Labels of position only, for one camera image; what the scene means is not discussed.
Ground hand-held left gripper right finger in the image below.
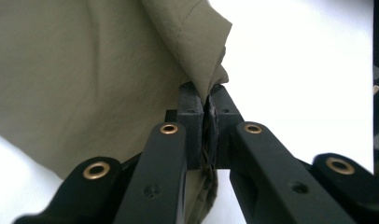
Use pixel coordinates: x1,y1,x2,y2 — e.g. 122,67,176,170
204,84,245,171

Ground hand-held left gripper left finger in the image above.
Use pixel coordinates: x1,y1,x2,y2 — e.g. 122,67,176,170
164,81,206,171

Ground olive green shorts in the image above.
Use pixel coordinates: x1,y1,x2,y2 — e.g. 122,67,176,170
0,0,233,224

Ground white table board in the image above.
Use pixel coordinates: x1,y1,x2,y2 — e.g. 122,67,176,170
0,0,375,224

